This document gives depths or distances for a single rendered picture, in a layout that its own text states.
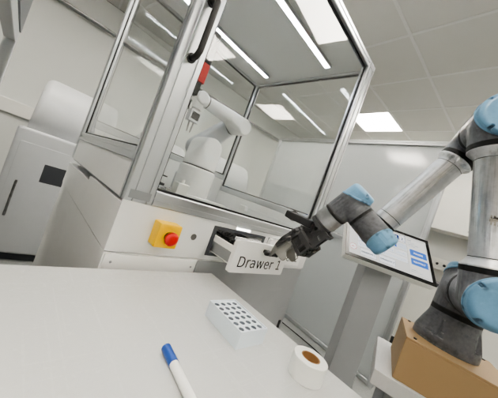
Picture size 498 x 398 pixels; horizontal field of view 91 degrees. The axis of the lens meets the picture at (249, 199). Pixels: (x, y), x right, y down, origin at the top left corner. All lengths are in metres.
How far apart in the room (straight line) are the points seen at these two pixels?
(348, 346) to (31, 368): 1.58
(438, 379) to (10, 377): 0.81
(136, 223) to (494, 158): 0.90
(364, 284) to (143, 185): 1.37
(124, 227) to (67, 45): 3.51
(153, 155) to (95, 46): 3.47
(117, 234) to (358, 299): 1.38
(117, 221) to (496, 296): 0.88
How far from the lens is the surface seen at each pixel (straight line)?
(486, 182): 0.78
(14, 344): 0.50
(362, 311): 1.73
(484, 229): 0.77
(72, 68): 4.05
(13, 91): 4.02
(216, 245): 0.89
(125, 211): 0.73
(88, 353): 0.49
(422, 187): 0.88
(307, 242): 0.77
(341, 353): 1.80
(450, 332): 0.88
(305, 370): 0.58
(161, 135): 0.73
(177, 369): 0.47
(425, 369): 0.83
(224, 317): 0.60
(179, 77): 0.76
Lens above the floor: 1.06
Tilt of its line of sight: level
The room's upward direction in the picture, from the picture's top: 20 degrees clockwise
